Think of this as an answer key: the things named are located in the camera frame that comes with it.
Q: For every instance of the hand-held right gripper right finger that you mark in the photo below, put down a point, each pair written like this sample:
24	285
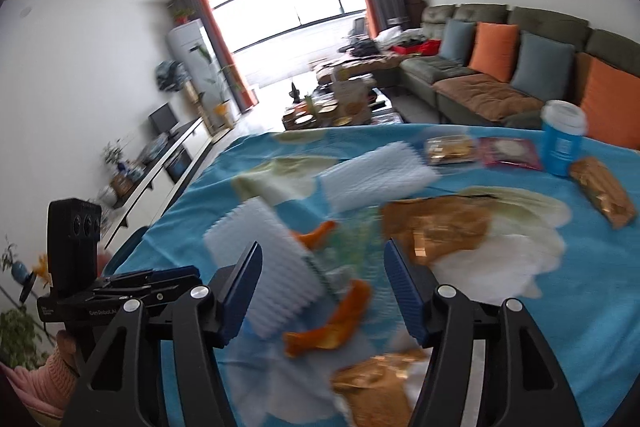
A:
405	297

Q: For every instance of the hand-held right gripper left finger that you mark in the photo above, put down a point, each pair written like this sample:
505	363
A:
242	294

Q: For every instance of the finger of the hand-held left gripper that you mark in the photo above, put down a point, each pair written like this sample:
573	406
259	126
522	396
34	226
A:
165	274
160	293

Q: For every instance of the large orange peel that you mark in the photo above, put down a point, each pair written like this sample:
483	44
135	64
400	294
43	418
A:
340	322

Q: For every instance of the gold foil wrapper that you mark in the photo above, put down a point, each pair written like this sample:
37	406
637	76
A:
600	192
375	392
440	222

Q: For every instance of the person's left forearm pink sleeve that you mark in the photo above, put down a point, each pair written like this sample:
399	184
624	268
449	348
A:
40	382

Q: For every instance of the person's left hand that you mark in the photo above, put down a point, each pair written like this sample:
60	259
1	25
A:
67	352

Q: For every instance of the white foam fruit net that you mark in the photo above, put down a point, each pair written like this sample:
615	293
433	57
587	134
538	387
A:
380	177
270	257

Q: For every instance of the blue vase with flower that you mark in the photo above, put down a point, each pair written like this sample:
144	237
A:
22	269

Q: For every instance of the small orange peel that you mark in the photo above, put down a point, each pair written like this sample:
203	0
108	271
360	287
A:
315	234

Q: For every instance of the small potted plant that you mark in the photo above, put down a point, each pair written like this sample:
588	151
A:
114	154

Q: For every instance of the green floor plant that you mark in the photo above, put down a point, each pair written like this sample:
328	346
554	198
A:
20	337

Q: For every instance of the white tv cabinet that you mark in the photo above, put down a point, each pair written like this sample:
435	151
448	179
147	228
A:
175	157

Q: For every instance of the clear plastic snack box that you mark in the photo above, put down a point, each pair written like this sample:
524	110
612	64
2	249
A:
450	150

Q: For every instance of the black monitor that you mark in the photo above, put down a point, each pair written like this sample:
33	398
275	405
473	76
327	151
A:
162	118

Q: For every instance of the blue printed blanket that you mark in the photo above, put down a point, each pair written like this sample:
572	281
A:
575	307

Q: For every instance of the red snack packet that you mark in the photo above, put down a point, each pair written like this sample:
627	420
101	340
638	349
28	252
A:
510	154

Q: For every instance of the blue bundle on stand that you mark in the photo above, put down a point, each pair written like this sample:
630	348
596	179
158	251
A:
170	76

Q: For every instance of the group of jars on table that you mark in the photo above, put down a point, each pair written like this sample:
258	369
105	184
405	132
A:
345	107

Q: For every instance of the tall leafy plant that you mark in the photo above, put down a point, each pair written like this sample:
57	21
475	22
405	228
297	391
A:
212	77

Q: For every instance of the brown seat mat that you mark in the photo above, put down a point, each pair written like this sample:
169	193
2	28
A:
485	94

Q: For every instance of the white standing air conditioner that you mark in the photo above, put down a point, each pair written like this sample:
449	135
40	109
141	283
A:
192	57

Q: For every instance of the blue cup with white lid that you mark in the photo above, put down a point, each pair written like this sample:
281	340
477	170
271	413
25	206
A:
562	142

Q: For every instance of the green sofa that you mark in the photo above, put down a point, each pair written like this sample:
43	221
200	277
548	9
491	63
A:
425	72

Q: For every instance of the wooden tea table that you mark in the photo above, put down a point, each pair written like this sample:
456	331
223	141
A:
360	67

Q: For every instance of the red bag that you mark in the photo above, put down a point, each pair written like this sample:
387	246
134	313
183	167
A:
417	48

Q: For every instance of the grey-blue cushion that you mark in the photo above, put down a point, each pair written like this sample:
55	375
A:
456	42
542	67

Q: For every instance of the orange cushion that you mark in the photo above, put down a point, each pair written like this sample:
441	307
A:
492	52
612	102

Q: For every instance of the black office chair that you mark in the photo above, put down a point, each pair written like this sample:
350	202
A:
361	29

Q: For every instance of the large window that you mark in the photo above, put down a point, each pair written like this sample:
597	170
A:
280	7

